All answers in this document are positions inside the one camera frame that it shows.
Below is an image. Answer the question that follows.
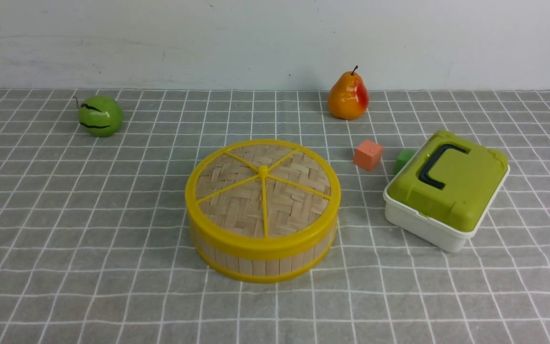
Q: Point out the yellow woven bamboo steamer lid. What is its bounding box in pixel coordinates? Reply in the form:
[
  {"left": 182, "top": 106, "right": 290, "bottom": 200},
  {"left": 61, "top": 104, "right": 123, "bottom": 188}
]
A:
[{"left": 185, "top": 140, "right": 342, "bottom": 261}]

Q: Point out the bamboo steamer base yellow rim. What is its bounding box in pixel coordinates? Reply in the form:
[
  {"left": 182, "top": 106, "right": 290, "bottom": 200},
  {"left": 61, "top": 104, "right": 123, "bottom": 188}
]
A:
[{"left": 189, "top": 225, "right": 338, "bottom": 284}]

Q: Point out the orange foam cube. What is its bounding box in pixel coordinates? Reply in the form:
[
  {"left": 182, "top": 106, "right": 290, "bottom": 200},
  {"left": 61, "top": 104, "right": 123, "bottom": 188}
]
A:
[{"left": 353, "top": 140, "right": 384, "bottom": 172}]

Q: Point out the orange red toy pear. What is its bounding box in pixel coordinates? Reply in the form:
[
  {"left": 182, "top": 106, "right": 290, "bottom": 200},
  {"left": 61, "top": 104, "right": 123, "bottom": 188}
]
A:
[{"left": 328, "top": 65, "right": 370, "bottom": 120}]

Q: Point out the green foam cube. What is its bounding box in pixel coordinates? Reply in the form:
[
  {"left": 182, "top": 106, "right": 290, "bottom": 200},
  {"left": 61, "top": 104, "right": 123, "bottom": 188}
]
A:
[{"left": 393, "top": 149, "right": 415, "bottom": 175}]

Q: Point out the green white lidded storage box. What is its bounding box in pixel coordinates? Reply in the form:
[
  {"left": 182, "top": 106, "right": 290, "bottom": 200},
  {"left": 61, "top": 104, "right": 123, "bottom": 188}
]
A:
[{"left": 383, "top": 130, "right": 510, "bottom": 253}]

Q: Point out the green striped toy melon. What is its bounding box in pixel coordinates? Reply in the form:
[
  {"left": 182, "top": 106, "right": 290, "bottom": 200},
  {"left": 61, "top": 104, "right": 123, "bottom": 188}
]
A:
[{"left": 74, "top": 95, "right": 124, "bottom": 137}]

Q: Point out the grey checked tablecloth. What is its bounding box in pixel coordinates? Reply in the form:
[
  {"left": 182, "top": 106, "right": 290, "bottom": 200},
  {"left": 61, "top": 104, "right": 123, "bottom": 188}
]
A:
[{"left": 0, "top": 89, "right": 550, "bottom": 344}]

